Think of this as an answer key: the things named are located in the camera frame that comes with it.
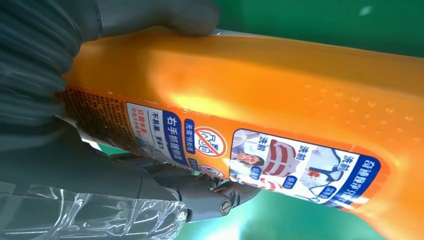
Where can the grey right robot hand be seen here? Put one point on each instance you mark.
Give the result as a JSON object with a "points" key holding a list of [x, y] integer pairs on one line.
{"points": [[82, 172]]}

